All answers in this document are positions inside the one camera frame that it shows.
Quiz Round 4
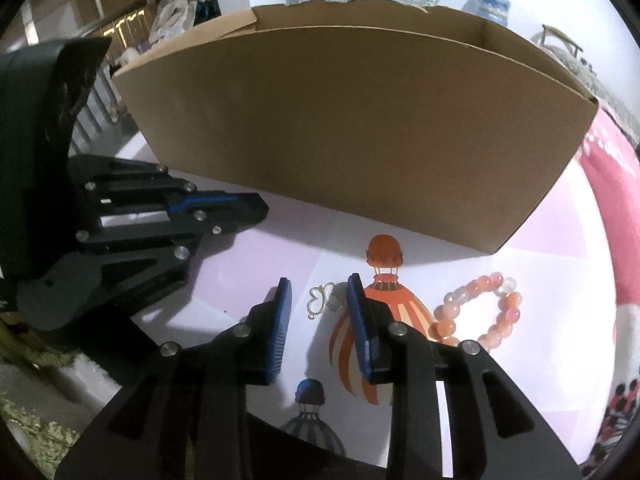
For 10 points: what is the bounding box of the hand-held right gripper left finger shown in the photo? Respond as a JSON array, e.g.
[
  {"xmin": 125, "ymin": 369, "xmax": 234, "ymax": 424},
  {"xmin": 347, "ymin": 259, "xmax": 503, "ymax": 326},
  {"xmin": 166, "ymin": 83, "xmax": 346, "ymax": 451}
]
[{"xmin": 54, "ymin": 277, "xmax": 293, "ymax": 480}]

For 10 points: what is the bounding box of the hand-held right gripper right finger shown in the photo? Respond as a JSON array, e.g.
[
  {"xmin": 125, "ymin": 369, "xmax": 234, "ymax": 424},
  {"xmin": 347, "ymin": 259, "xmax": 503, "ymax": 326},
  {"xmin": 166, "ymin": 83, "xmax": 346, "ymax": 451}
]
[{"xmin": 346, "ymin": 272, "xmax": 583, "ymax": 480}]

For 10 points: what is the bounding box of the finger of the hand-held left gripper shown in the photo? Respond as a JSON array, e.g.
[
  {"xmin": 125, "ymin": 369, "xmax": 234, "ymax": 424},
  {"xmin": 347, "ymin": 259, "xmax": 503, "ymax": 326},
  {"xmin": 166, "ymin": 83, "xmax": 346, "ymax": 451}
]
[
  {"xmin": 67, "ymin": 155, "xmax": 271, "ymax": 216},
  {"xmin": 15, "ymin": 207, "xmax": 268, "ymax": 332}
]

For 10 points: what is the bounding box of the small butterfly ornament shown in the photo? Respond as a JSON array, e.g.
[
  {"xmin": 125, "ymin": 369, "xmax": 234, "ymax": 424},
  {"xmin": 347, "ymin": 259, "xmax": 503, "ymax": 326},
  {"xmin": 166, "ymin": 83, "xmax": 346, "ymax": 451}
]
[{"xmin": 306, "ymin": 282, "xmax": 343, "ymax": 322}]

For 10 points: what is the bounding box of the orange pink bead bracelet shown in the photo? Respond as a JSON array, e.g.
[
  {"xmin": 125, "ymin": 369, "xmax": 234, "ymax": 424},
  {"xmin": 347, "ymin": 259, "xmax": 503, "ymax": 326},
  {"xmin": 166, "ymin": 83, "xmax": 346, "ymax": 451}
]
[{"xmin": 429, "ymin": 271, "xmax": 524, "ymax": 351}]

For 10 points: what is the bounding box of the brown cardboard box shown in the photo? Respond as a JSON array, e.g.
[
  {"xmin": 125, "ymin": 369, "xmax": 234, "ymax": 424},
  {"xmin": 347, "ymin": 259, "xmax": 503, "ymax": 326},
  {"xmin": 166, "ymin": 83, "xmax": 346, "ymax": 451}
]
[{"xmin": 112, "ymin": 0, "xmax": 599, "ymax": 257}]

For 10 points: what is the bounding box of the metal railing with lights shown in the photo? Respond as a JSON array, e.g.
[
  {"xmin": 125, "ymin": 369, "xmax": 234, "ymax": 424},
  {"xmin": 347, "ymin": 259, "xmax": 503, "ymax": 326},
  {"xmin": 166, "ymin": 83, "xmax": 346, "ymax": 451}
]
[{"xmin": 70, "ymin": 7, "xmax": 151, "ymax": 151}]

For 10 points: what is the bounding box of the green fluffy rug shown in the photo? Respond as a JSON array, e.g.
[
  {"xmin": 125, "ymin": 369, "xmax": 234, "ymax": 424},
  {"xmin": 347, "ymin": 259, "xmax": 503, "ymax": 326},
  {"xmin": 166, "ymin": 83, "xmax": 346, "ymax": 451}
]
[{"xmin": 0, "ymin": 310, "xmax": 81, "ymax": 476}]

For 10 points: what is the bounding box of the pile of light clothes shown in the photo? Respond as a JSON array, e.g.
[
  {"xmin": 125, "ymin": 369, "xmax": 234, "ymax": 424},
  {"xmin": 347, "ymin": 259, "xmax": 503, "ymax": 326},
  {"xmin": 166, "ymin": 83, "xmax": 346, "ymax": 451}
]
[{"xmin": 150, "ymin": 0, "xmax": 221, "ymax": 46}]

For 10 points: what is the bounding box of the pink floral blanket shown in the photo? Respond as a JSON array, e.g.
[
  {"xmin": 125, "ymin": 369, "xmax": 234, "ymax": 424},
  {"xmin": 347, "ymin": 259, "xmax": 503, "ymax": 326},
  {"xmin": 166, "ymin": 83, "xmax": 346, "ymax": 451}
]
[{"xmin": 575, "ymin": 107, "xmax": 640, "ymax": 476}]

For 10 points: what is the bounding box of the blue water dispenser bottle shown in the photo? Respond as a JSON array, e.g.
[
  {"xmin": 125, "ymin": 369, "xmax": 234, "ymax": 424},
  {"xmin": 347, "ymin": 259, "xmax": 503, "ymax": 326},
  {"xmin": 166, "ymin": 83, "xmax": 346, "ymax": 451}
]
[{"xmin": 462, "ymin": 0, "xmax": 511, "ymax": 28}]

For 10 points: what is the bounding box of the grey green patterned blanket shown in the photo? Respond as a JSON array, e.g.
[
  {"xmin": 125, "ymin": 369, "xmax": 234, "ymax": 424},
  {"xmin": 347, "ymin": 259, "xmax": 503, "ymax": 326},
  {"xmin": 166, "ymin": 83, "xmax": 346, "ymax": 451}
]
[{"xmin": 545, "ymin": 42, "xmax": 640, "ymax": 141}]

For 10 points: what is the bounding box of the wooden chair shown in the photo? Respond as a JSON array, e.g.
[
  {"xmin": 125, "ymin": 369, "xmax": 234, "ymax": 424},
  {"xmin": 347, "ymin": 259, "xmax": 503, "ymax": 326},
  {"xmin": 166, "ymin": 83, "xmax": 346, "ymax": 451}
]
[{"xmin": 540, "ymin": 24, "xmax": 583, "ymax": 61}]

